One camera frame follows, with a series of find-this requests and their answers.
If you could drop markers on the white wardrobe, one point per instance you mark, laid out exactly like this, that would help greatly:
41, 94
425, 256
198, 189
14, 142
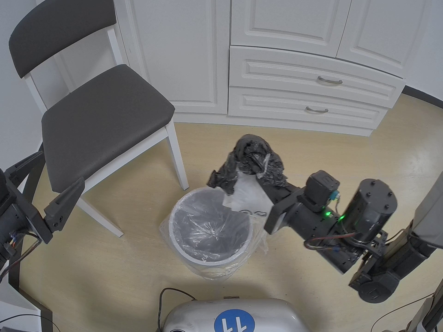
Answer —
287, 47

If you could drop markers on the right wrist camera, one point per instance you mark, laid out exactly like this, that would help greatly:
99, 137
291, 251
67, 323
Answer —
320, 188

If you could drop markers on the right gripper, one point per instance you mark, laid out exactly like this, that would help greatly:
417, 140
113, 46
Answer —
294, 216

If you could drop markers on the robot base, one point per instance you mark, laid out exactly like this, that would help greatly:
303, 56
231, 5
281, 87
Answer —
235, 313

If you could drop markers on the white trash bin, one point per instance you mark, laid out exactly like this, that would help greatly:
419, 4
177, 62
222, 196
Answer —
207, 258

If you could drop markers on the clear plastic bag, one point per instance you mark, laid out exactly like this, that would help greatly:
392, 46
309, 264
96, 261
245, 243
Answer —
258, 237

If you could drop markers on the black plastic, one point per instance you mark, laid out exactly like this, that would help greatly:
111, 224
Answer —
252, 154

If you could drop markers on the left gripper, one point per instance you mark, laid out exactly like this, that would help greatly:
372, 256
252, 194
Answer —
20, 220

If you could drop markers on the white chair dark grey cushions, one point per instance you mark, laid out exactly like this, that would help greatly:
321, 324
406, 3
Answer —
103, 116

